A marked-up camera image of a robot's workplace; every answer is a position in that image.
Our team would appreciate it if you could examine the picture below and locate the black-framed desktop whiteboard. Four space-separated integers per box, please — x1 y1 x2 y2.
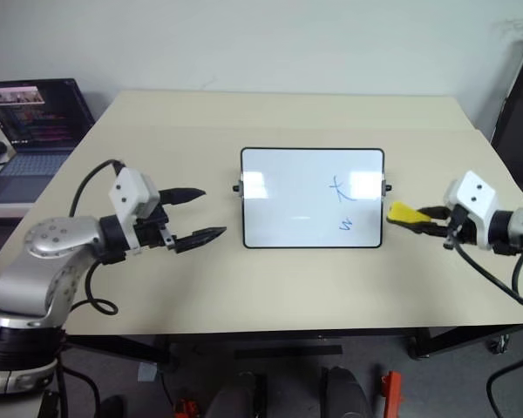
232 146 394 251

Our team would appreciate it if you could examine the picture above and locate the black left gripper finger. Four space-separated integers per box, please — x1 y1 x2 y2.
158 187 207 208
173 226 228 255

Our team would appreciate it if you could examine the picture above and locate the dark rounded robot leg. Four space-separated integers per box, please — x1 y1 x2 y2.
321 366 370 418
204 370 267 418

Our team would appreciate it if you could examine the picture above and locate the black flat panel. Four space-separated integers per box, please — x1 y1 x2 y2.
490 33 523 206

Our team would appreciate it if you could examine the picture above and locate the black table frame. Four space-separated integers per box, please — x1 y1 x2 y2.
65 321 523 371

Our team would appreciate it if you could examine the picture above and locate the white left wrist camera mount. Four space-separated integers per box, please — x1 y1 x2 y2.
108 167 160 255

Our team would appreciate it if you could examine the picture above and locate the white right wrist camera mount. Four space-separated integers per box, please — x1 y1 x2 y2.
443 170 500 251

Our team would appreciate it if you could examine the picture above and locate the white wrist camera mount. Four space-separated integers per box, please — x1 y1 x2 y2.
443 170 500 251
108 167 160 255

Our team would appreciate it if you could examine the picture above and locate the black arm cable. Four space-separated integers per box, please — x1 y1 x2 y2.
453 241 523 418
68 159 126 317

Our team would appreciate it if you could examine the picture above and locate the yellow whiteboard eraser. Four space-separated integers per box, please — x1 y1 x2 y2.
385 200 432 226

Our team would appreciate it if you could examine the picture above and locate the orange clamp bracket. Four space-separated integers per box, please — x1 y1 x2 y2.
173 398 200 418
381 370 405 418

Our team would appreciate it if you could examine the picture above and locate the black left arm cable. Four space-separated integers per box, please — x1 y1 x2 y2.
68 159 126 317

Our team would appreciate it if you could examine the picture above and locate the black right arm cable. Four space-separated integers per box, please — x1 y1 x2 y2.
453 241 523 418

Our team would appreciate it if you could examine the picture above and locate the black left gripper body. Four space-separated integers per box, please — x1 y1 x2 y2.
134 203 177 253

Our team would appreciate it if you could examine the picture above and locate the open laptop computer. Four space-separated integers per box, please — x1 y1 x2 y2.
0 78 98 206

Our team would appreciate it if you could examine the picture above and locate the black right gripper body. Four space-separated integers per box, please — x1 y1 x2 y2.
444 206 471 251

